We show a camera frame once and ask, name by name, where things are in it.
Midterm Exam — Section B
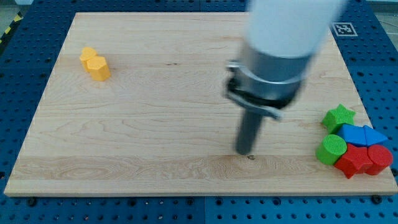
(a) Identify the fiducial marker tag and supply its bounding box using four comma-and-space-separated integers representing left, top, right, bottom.
332, 22, 358, 37

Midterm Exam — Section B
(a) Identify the yellow hexagon block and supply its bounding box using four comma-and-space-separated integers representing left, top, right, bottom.
87, 56, 111, 82

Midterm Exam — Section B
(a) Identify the yellow heart block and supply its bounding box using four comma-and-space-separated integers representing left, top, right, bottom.
79, 47, 98, 72

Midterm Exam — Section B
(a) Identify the yellow black hazard tape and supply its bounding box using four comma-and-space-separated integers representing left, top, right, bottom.
1, 11, 24, 46

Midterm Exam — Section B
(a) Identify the red star block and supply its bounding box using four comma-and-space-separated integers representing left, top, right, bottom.
333, 143, 373, 179

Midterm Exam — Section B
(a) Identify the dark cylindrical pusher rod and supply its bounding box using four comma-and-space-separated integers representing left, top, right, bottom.
235, 110, 263, 155

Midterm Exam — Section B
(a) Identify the green star block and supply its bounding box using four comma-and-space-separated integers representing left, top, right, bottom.
322, 104, 356, 134

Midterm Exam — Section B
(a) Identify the blue cube block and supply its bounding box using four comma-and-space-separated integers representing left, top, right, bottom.
336, 124, 366, 147

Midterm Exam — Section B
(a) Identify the green cylinder block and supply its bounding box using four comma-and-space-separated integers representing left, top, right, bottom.
315, 134, 347, 166

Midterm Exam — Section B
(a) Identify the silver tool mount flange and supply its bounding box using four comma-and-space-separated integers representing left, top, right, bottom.
225, 42, 312, 120

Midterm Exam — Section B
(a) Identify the blue triangle block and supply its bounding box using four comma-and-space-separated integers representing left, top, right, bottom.
363, 125, 388, 146

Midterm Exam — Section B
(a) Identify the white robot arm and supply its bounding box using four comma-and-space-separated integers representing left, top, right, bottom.
225, 0, 347, 155

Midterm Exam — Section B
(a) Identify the wooden board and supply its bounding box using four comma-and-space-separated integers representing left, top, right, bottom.
4, 12, 397, 197

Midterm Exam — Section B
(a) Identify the red cylinder block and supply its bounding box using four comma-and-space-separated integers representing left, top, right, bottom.
365, 144, 393, 175

